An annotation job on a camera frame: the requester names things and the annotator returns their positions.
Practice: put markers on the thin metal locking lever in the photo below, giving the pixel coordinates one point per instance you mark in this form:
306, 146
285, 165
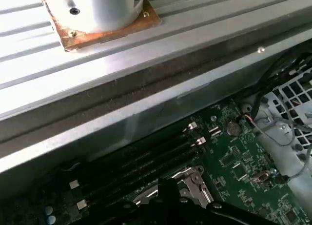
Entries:
203, 190

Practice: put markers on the black RAM slot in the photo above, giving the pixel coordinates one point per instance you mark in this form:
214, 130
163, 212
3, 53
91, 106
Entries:
136, 154
141, 162
146, 171

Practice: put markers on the silver coin battery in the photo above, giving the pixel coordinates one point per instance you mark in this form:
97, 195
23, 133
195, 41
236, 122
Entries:
233, 128

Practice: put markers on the silver USB port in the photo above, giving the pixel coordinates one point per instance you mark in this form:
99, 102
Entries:
260, 178

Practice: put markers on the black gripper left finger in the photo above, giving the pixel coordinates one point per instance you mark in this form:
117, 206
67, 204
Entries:
163, 198

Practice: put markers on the metal socket cover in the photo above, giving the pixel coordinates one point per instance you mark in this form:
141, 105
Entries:
195, 183

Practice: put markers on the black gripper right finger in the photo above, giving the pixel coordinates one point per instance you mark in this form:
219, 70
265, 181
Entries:
226, 211

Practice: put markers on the silver disk bay cage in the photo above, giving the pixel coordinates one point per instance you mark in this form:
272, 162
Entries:
287, 159

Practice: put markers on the black open PC case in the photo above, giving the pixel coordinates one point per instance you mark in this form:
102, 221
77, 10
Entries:
122, 127

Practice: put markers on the square brown base plate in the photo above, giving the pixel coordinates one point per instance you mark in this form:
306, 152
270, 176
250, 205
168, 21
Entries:
97, 36

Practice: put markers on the green motherboard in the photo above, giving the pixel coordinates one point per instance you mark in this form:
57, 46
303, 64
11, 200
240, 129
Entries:
243, 166

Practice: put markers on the CPU socket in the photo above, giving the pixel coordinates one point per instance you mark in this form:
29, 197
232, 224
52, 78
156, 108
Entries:
200, 169

